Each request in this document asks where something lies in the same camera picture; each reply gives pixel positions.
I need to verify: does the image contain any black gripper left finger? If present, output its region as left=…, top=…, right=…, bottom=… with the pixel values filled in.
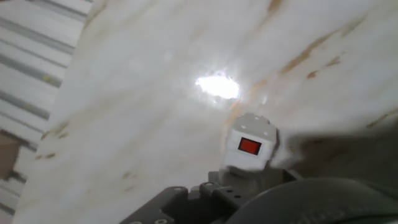
left=119, top=170, right=249, bottom=224

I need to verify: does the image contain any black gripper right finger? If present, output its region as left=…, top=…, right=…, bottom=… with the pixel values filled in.
left=281, top=169, right=304, bottom=183

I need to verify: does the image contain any marble pattern mat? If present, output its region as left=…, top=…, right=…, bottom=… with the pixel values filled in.
left=12, top=0, right=398, bottom=224

